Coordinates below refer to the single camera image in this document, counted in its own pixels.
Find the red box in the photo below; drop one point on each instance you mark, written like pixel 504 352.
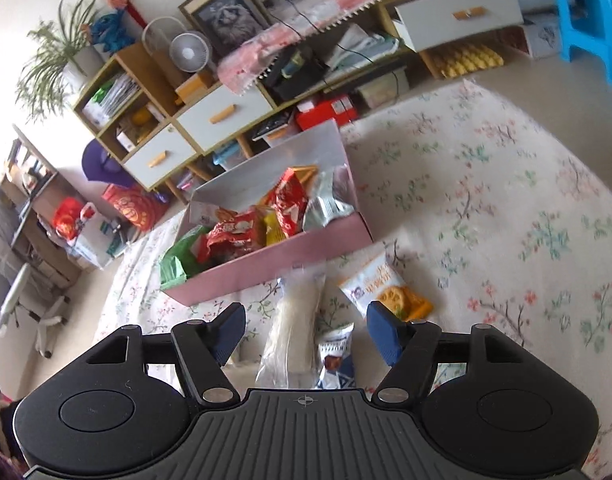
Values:
pixel 326 115

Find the black bag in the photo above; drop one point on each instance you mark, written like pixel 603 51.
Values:
pixel 296 72

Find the light blue storage box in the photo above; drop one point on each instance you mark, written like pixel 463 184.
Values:
pixel 228 156

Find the clear long snack packet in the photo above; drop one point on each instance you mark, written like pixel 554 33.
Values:
pixel 293 325

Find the blue plush toy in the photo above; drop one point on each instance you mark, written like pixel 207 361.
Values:
pixel 111 30

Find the pink cardboard box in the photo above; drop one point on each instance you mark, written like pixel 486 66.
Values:
pixel 286 260

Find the clear storage box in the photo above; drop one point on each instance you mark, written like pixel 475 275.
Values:
pixel 381 90

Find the yellow snack packet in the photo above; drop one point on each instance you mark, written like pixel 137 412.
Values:
pixel 272 227

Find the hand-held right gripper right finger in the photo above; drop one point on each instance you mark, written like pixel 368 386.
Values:
pixel 383 332

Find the small white desk fan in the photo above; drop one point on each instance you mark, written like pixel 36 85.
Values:
pixel 187 52

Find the row of yellow packets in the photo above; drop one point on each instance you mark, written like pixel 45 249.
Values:
pixel 466 60

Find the clear packet of red snacks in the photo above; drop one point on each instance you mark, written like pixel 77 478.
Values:
pixel 291 205

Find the white and orange snack packet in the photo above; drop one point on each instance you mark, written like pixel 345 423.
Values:
pixel 371 280

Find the pile of folded cloths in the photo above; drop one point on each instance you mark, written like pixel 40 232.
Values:
pixel 363 45

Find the stack of papers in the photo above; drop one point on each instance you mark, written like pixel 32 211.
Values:
pixel 111 100

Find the red snack packet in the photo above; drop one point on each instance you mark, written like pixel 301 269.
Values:
pixel 231 232

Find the purple cap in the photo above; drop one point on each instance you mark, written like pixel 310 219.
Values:
pixel 98 162

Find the green snack packet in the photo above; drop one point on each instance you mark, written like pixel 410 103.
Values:
pixel 178 260

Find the potted green plant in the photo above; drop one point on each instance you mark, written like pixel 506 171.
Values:
pixel 56 60

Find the white office chair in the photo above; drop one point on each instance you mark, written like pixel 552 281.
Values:
pixel 11 300

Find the small orange box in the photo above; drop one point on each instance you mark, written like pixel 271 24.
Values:
pixel 193 89

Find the floral blanket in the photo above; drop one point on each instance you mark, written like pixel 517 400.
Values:
pixel 486 200

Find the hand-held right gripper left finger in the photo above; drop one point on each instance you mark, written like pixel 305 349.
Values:
pixel 231 335

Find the red plastic bag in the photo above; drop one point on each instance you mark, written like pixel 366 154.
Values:
pixel 68 217

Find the red patterned gift bag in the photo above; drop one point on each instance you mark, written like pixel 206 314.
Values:
pixel 133 210

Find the framed cat picture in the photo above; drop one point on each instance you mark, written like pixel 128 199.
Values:
pixel 226 17

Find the white printed carton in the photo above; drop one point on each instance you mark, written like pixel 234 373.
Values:
pixel 541 40

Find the blue and white snack packet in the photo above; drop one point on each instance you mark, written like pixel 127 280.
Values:
pixel 336 355

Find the silver foil snack packet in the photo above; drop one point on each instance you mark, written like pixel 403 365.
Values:
pixel 326 210

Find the pink cloth runner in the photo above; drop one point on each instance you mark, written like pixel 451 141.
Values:
pixel 266 45

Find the blue plastic stool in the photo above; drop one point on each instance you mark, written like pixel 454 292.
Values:
pixel 593 15

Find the white paper bag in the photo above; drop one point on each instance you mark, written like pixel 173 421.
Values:
pixel 93 240

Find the wooden shelf cabinet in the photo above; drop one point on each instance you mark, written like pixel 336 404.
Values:
pixel 156 80

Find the wooden desk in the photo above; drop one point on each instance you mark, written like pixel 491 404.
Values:
pixel 41 195

